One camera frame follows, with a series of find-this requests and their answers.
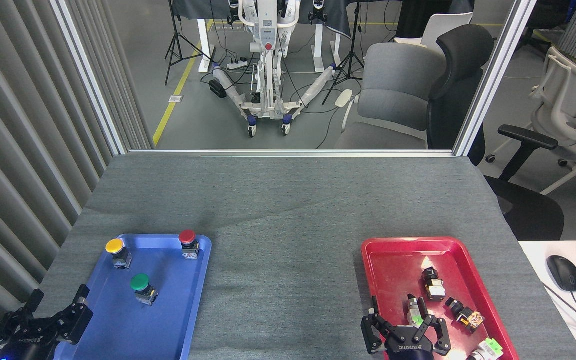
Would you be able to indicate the black power adapter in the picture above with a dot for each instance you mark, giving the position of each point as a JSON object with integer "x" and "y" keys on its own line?
{"x": 218, "y": 89}

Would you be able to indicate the green push button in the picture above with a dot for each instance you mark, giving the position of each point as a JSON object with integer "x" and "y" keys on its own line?
{"x": 140, "y": 282}

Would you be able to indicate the silver frame rail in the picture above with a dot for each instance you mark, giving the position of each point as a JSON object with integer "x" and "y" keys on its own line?
{"x": 288, "y": 152}

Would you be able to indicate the blue plastic tray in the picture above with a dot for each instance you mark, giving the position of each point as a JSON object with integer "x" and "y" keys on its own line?
{"x": 133, "y": 330}

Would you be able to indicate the white power strip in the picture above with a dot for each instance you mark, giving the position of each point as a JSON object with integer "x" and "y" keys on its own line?
{"x": 237, "y": 64}

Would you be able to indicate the yellow push button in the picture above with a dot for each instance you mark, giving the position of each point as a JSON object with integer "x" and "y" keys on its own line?
{"x": 114, "y": 245}

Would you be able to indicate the black knob switch amber base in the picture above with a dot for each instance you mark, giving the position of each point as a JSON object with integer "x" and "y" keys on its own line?
{"x": 468, "y": 317}

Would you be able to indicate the red push button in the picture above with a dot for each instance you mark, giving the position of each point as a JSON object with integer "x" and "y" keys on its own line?
{"x": 187, "y": 236}

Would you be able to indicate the white desk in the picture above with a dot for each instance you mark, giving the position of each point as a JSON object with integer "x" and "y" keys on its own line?
{"x": 538, "y": 260}

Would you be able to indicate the white and green switch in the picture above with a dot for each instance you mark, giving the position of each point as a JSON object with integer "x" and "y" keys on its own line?
{"x": 489, "y": 348}

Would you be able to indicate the grey office chair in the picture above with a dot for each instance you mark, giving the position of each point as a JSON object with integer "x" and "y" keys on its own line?
{"x": 393, "y": 100}

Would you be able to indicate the black table cloth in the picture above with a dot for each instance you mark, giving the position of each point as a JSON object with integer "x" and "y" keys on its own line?
{"x": 338, "y": 17}

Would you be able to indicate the white mesh office chair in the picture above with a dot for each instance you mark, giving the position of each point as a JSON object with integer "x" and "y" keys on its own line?
{"x": 563, "y": 100}

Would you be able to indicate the black tripod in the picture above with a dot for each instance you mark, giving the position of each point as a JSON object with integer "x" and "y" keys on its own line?
{"x": 352, "y": 55}
{"x": 175, "y": 40}

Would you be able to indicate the red plastic tray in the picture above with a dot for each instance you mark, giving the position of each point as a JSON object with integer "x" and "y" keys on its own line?
{"x": 398, "y": 270}

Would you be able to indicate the silver switch green base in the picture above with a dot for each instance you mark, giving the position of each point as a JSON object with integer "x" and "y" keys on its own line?
{"x": 412, "y": 306}

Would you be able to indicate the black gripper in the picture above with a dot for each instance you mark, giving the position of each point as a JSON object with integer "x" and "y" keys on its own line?
{"x": 409, "y": 346}
{"x": 25, "y": 342}

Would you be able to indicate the white table leg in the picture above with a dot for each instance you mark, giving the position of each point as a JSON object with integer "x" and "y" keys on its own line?
{"x": 204, "y": 47}
{"x": 319, "y": 50}

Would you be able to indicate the black knob switch white base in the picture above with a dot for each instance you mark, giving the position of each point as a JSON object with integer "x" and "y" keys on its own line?
{"x": 435, "y": 289}

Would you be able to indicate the black computer mouse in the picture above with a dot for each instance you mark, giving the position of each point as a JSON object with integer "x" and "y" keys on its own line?
{"x": 564, "y": 272}

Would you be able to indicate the silver frame post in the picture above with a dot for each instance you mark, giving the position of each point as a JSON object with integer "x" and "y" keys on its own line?
{"x": 90, "y": 80}
{"x": 493, "y": 80}

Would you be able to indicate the white plain chair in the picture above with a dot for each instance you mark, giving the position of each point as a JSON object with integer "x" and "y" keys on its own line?
{"x": 445, "y": 27}

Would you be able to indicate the silver floor plate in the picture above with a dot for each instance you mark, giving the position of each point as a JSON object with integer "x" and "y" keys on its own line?
{"x": 175, "y": 99}

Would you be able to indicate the black office chair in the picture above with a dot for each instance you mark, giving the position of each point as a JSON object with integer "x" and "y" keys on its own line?
{"x": 458, "y": 80}

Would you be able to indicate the white wheeled stand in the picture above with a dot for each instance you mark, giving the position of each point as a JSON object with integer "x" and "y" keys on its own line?
{"x": 267, "y": 35}

